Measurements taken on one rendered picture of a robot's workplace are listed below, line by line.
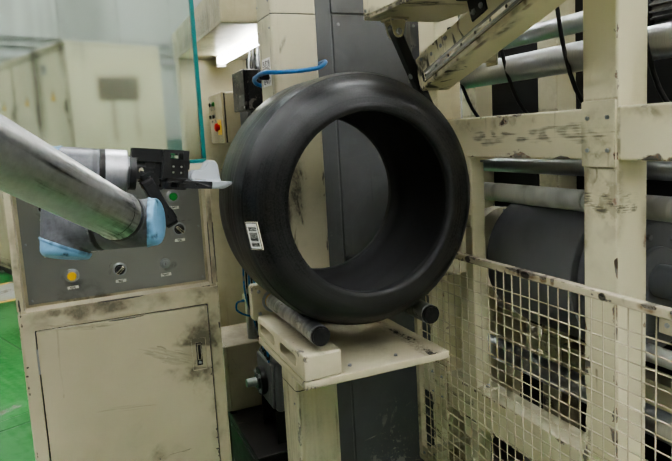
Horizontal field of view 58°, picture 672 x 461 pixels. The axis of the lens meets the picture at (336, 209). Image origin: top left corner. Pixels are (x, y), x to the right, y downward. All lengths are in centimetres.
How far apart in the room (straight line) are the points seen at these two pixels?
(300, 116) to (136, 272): 85
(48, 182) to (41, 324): 101
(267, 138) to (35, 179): 53
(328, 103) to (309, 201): 45
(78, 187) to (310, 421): 110
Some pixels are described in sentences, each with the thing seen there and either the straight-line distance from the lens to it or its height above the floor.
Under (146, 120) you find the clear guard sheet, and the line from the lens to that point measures 186.
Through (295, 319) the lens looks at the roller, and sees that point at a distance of 144.
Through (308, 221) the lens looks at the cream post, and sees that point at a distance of 168.
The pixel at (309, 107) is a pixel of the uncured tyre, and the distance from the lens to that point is 128.
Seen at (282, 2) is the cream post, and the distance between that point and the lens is 169.
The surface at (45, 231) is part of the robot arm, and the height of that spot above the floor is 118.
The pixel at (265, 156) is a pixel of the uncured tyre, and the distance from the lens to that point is 125.
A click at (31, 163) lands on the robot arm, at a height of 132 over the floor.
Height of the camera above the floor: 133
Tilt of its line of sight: 7 degrees down
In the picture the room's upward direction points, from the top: 3 degrees counter-clockwise
